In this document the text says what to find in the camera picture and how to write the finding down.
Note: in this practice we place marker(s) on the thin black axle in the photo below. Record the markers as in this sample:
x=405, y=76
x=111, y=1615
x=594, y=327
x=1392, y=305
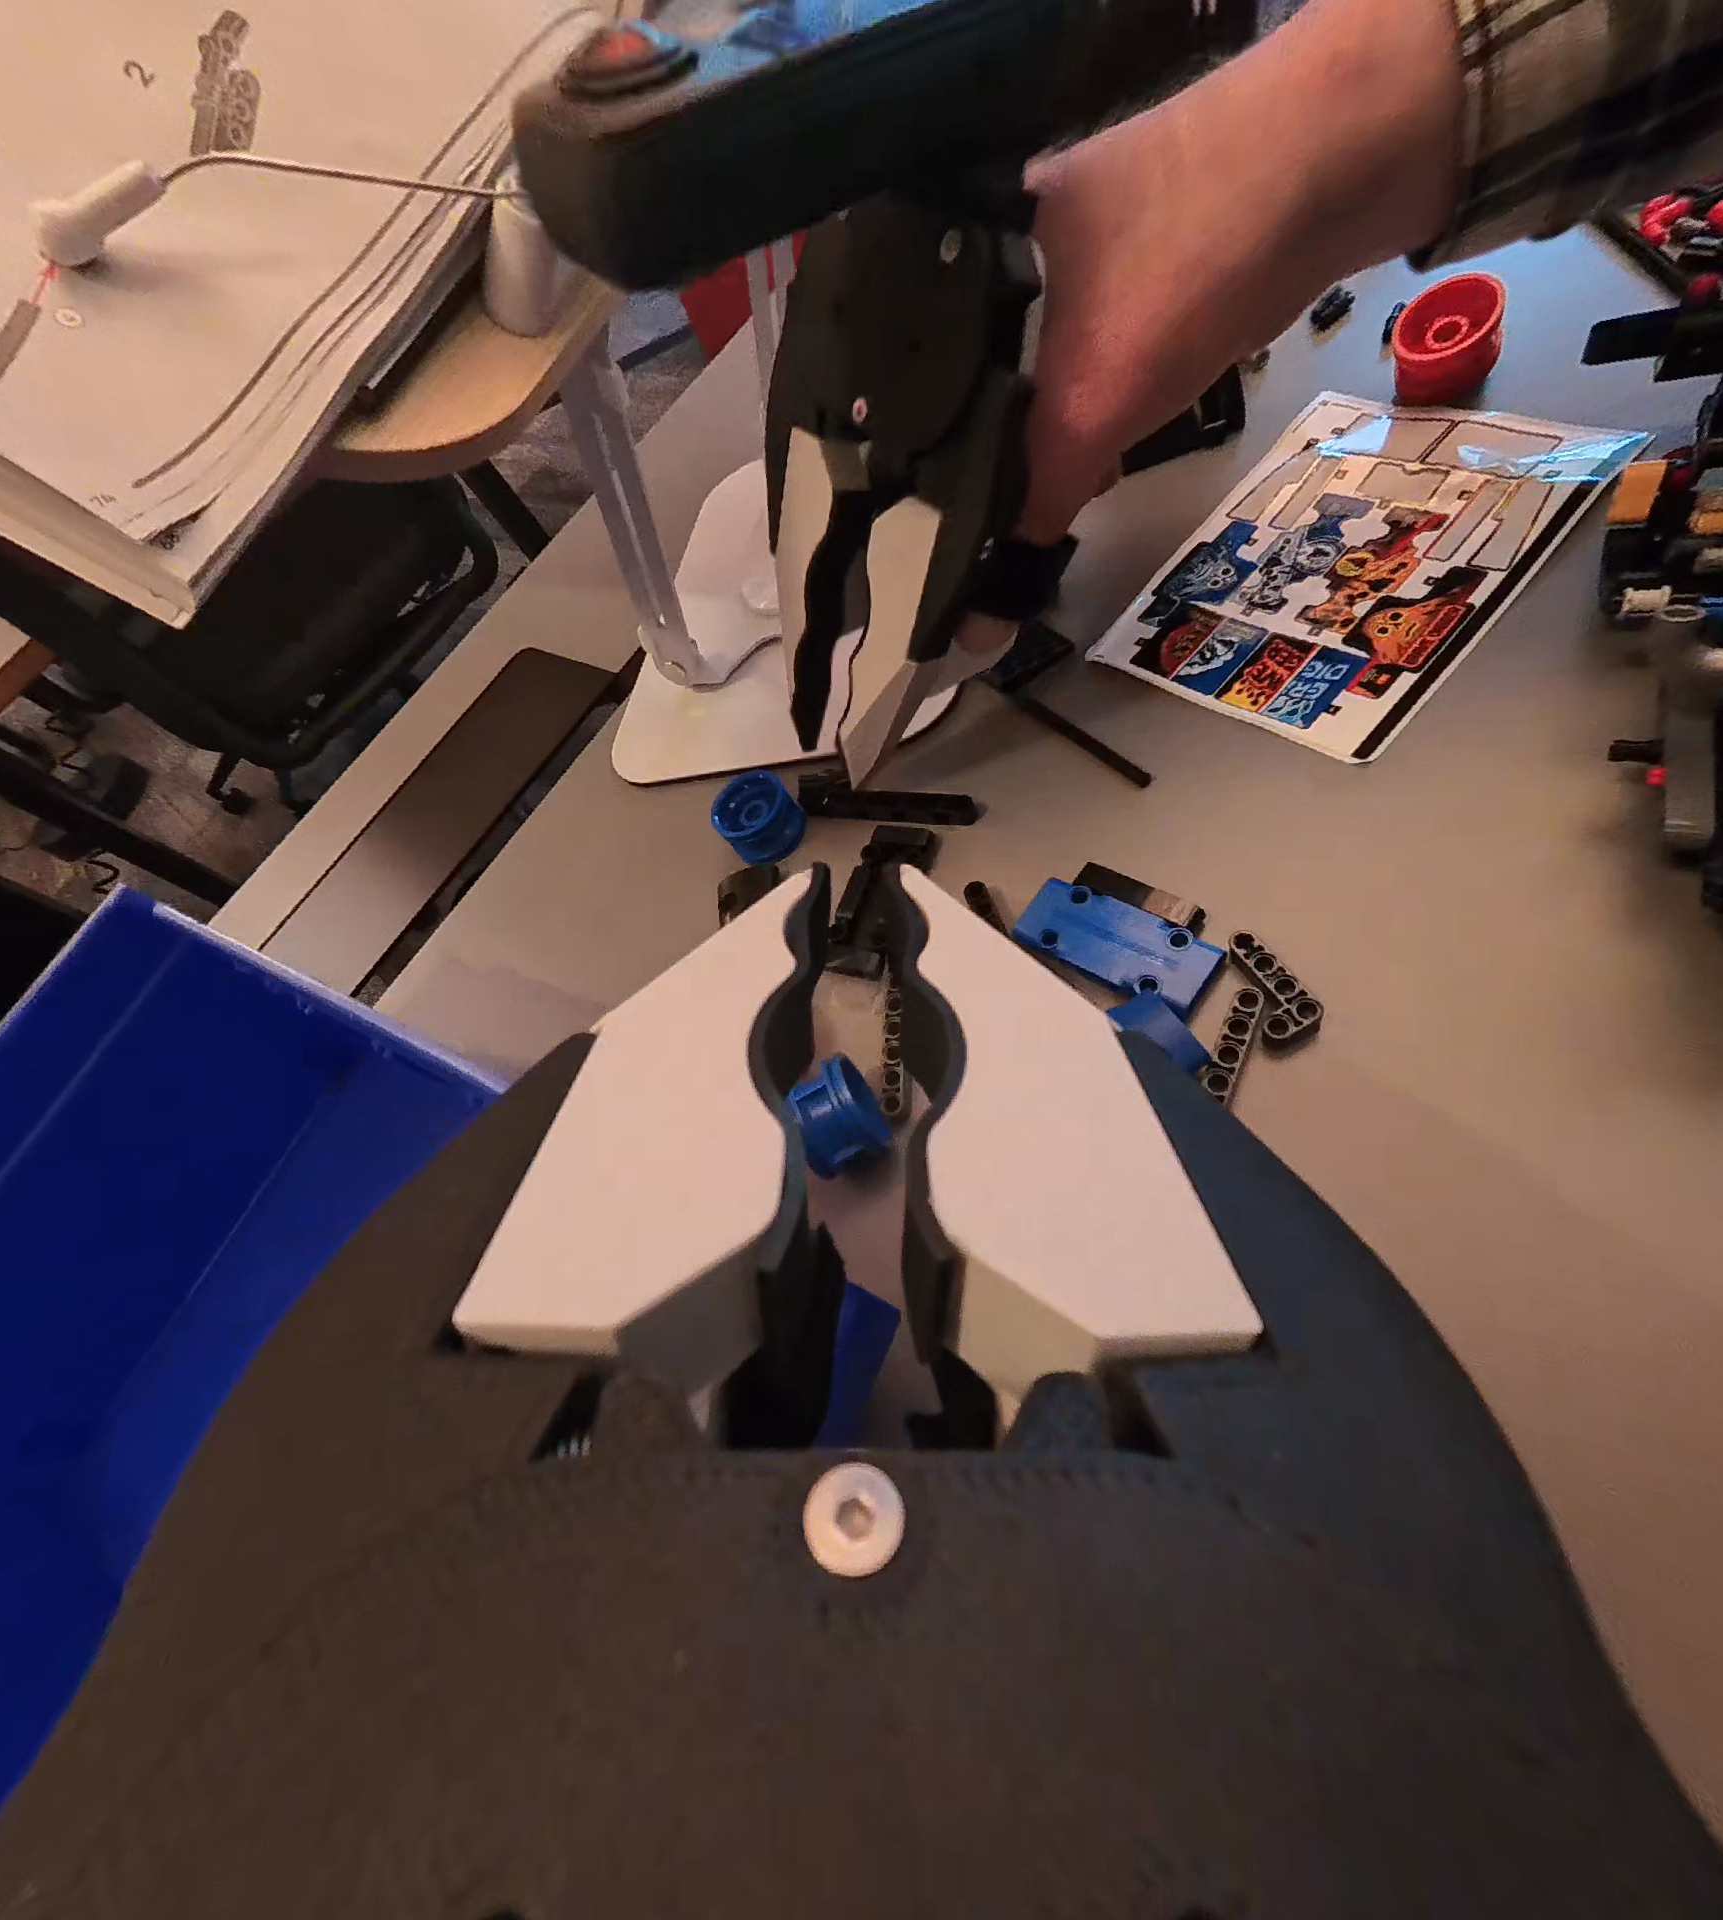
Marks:
x=1086, y=739

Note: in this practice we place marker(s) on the red wheel rim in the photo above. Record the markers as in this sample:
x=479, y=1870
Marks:
x=1454, y=339

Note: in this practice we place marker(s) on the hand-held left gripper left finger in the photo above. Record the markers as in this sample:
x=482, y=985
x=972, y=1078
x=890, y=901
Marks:
x=636, y=1184

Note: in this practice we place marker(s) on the black office chair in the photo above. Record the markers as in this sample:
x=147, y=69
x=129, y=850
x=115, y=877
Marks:
x=291, y=631

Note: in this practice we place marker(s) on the black frame piece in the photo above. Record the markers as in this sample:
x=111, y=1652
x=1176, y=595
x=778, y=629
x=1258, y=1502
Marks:
x=876, y=848

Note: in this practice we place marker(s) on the black holed liftarm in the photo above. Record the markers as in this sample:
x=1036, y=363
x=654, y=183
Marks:
x=1274, y=982

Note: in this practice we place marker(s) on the colourful sticker sheet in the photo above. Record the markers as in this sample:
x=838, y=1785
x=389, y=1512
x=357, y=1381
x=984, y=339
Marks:
x=1402, y=494

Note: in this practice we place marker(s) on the blue flat panel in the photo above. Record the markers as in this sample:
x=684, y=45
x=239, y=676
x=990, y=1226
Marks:
x=1116, y=944

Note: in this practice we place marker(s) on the red bag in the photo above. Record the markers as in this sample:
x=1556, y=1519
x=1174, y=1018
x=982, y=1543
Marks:
x=718, y=309

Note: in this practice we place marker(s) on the black flat beam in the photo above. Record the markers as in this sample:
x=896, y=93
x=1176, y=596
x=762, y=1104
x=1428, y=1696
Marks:
x=1146, y=888

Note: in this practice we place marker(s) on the short black holed beam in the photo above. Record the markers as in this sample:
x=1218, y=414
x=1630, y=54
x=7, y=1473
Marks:
x=892, y=1050

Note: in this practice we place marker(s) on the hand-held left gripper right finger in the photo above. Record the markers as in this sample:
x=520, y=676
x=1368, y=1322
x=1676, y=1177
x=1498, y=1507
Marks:
x=1086, y=1184

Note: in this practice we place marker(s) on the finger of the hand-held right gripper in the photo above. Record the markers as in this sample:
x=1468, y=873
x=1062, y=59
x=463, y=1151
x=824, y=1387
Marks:
x=884, y=691
x=802, y=510

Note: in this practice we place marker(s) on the instruction booklet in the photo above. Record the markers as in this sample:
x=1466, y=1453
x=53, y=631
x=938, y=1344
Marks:
x=351, y=75

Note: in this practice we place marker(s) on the black studded plate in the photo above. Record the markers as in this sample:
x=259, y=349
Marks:
x=1034, y=661

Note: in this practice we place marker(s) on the grey desk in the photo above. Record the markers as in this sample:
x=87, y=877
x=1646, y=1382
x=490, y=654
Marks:
x=1402, y=1201

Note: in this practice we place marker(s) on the blue plastic bin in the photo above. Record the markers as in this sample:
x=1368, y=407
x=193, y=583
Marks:
x=127, y=1274

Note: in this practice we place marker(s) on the blue wheel rim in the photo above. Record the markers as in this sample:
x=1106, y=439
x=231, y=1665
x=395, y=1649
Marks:
x=756, y=821
x=834, y=1119

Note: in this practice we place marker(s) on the person's right hand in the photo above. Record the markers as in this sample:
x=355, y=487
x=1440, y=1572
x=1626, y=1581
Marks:
x=1222, y=225

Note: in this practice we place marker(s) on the black double pin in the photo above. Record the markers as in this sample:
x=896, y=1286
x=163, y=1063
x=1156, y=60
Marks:
x=1332, y=305

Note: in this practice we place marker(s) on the blue curved panel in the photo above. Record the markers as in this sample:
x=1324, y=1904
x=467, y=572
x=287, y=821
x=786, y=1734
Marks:
x=1154, y=1029

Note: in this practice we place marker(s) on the long black holed beam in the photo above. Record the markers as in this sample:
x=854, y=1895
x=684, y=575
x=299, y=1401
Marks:
x=906, y=806

